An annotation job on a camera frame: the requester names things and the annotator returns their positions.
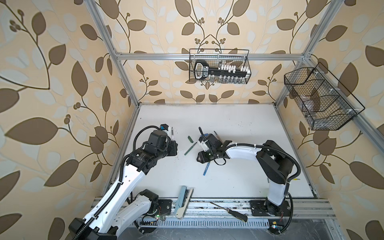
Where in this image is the green pen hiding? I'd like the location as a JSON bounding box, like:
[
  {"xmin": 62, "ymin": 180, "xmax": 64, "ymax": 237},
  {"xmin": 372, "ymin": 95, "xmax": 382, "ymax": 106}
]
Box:
[{"xmin": 184, "ymin": 142, "xmax": 197, "ymax": 156}]

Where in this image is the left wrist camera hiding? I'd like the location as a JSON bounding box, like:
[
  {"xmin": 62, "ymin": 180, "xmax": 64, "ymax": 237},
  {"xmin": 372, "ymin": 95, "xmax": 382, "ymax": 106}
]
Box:
[{"xmin": 160, "ymin": 124, "xmax": 170, "ymax": 134}]

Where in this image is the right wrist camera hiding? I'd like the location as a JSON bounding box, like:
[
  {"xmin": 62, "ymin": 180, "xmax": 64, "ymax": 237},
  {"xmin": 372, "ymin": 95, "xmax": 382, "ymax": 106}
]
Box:
[{"xmin": 199, "ymin": 141, "xmax": 210, "ymax": 152}]

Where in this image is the black socket tool set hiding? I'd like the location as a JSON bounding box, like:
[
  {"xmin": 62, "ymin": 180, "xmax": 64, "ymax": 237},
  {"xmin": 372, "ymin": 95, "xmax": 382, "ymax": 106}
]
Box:
[{"xmin": 192, "ymin": 60, "xmax": 251, "ymax": 80}]

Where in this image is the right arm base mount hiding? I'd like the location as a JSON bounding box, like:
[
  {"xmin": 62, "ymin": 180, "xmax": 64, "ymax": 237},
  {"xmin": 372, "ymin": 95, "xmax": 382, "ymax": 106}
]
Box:
[{"xmin": 249, "ymin": 195, "xmax": 294, "ymax": 236}]

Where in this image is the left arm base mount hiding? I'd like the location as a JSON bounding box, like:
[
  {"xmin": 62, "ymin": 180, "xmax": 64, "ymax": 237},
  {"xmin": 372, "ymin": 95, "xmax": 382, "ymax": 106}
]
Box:
[{"xmin": 134, "ymin": 199, "xmax": 172, "ymax": 235}]

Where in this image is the black handled screwdriver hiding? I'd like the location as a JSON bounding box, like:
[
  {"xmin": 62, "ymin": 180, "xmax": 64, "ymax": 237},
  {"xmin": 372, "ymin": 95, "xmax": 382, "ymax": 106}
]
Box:
[{"xmin": 210, "ymin": 202, "xmax": 248, "ymax": 223}]

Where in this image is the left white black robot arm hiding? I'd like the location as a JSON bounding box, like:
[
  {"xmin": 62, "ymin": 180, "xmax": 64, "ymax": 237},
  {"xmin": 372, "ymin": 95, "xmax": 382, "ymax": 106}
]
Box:
[{"xmin": 69, "ymin": 124, "xmax": 178, "ymax": 240}]

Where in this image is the right black wire basket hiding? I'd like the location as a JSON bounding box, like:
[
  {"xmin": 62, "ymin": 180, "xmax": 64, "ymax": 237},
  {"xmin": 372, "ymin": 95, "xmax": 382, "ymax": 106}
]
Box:
[{"xmin": 284, "ymin": 63, "xmax": 366, "ymax": 131}]

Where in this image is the center black wire basket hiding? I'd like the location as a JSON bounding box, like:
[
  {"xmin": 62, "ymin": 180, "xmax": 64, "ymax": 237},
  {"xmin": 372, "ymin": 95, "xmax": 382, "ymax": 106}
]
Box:
[{"xmin": 189, "ymin": 48, "xmax": 252, "ymax": 85}]

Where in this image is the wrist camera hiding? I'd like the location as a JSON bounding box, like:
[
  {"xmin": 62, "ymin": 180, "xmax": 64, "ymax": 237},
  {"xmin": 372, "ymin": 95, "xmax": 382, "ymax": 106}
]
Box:
[
  {"xmin": 160, "ymin": 124, "xmax": 170, "ymax": 134},
  {"xmin": 199, "ymin": 141, "xmax": 210, "ymax": 152}
]

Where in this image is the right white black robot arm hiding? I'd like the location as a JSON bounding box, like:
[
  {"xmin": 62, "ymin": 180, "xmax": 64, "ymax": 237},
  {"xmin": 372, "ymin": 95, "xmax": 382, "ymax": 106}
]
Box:
[{"xmin": 197, "ymin": 134, "xmax": 302, "ymax": 216}]

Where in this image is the blue pen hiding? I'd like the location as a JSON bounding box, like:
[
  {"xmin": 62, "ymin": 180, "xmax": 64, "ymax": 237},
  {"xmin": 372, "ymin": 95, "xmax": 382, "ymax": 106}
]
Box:
[{"xmin": 203, "ymin": 162, "xmax": 210, "ymax": 176}]

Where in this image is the black wire basket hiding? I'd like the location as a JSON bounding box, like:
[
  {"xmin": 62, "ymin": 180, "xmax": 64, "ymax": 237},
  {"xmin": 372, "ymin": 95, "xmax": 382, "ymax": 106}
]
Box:
[
  {"xmin": 284, "ymin": 63, "xmax": 366, "ymax": 131},
  {"xmin": 189, "ymin": 48, "xmax": 252, "ymax": 85}
]

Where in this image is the light blue stapler tool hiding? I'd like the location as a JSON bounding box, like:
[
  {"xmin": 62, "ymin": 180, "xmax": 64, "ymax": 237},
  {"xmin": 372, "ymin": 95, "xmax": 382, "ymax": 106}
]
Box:
[{"xmin": 174, "ymin": 186, "xmax": 194, "ymax": 219}]

